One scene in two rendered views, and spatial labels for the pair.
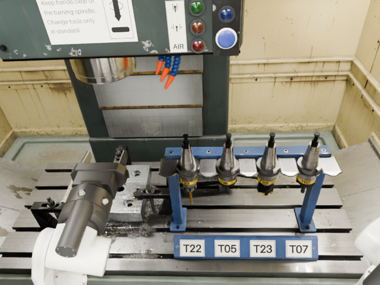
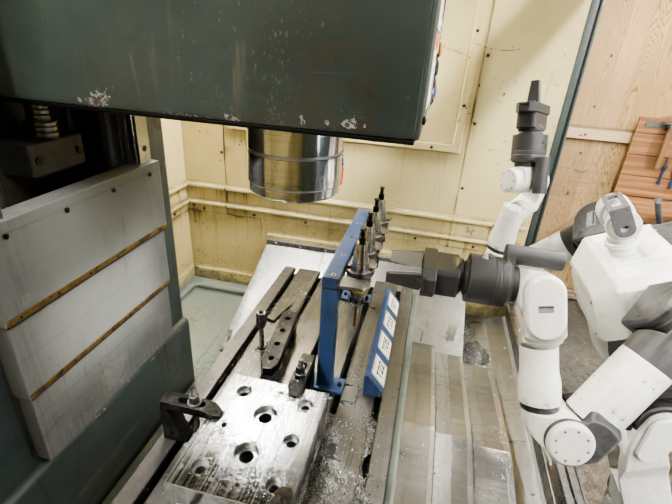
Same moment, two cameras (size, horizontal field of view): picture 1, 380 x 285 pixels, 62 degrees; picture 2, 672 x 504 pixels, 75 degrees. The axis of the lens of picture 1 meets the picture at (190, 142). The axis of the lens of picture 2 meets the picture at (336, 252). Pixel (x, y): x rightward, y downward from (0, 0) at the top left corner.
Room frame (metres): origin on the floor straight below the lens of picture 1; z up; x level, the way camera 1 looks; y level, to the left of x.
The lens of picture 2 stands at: (0.60, 0.92, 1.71)
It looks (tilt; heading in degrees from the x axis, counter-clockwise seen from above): 26 degrees down; 276
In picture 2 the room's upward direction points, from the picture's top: 4 degrees clockwise
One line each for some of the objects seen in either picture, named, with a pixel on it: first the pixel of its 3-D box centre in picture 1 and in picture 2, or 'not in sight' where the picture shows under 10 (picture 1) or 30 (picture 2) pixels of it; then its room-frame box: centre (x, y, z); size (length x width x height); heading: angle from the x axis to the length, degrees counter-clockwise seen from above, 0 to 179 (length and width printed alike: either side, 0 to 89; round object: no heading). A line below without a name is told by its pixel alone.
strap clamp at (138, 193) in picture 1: (153, 198); (300, 382); (0.74, 0.14, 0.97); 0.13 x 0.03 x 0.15; 85
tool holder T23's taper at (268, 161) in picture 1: (269, 154); (374, 222); (0.62, -0.21, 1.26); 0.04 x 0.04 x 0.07
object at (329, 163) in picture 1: (329, 166); not in sight; (0.60, -0.37, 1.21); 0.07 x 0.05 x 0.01; 175
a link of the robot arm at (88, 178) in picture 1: (93, 190); (456, 274); (0.46, 0.21, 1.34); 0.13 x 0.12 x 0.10; 85
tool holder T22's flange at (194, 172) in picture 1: (188, 168); (359, 273); (0.64, 0.01, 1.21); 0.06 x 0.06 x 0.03
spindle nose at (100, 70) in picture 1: (100, 47); (295, 154); (0.76, 0.20, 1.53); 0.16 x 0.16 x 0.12
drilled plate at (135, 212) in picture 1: (108, 191); (256, 441); (0.80, 0.32, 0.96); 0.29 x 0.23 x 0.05; 85
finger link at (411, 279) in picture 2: (83, 162); (403, 279); (0.55, 0.25, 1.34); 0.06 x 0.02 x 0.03; 175
